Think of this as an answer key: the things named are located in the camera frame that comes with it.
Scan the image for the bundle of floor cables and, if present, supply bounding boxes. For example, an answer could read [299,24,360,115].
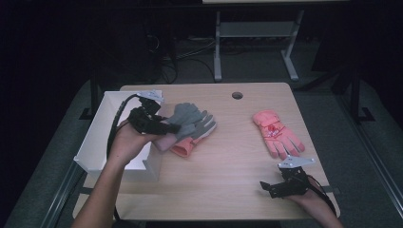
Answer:
[144,32,217,86]

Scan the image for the person's left hand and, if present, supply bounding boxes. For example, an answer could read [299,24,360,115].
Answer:
[107,118,161,166]

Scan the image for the pink glove with red print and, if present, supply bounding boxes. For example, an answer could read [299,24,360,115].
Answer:
[252,109,306,162]

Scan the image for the person's right hand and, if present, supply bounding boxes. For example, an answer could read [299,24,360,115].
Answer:
[284,176,335,217]

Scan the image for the grey metal floor rail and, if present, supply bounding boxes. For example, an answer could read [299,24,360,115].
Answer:
[336,94,403,220]
[40,161,84,228]

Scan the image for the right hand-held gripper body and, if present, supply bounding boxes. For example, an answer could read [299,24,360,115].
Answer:
[275,155,317,200]

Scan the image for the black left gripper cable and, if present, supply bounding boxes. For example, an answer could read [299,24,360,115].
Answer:
[106,93,141,222]

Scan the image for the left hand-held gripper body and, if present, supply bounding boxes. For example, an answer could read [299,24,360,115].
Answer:
[127,89,165,134]

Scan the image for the black metal stand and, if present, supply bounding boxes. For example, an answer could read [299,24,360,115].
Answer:
[347,67,376,125]
[78,67,103,121]

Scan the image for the white metal desk frame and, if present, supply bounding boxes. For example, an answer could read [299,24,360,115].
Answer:
[213,9,306,83]

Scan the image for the pink glove with grey palm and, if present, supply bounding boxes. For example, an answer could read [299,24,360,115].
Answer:
[170,109,219,159]

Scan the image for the white box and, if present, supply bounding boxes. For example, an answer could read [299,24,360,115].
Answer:
[73,89,168,183]

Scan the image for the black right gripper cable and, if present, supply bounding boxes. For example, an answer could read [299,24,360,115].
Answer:
[306,175,337,217]

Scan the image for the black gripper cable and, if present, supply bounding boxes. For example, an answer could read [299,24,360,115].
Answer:
[306,175,337,217]
[106,93,141,222]

